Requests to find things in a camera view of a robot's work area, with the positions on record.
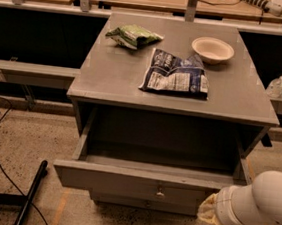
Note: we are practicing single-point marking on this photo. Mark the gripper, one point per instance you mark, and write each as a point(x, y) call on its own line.
point(221, 207)

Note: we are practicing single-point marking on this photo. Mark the grey top drawer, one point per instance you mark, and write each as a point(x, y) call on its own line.
point(157, 156)

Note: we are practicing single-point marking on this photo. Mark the grey drawer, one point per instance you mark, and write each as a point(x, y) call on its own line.
point(143, 203)
point(157, 156)

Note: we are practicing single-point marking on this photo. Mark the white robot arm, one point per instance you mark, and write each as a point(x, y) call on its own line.
point(259, 203)

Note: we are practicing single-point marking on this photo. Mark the grey bottom drawer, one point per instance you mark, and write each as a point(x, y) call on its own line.
point(143, 203)

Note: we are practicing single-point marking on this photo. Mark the grey drawer cabinet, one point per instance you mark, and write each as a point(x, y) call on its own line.
point(111, 76)

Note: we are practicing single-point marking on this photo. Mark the blue snack bag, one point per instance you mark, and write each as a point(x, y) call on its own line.
point(170, 74)

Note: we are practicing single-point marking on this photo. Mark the clear sanitizer bottle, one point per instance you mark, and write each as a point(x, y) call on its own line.
point(274, 89)

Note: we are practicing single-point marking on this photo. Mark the white bowl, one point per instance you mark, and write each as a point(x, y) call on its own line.
point(211, 50)

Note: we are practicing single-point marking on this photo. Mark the green chip bag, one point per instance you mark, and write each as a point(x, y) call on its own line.
point(133, 36)

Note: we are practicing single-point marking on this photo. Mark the black ribbed tool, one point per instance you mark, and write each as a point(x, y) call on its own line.
point(266, 6)

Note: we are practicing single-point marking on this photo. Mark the black metal stand leg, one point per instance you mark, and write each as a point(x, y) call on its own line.
point(24, 201)

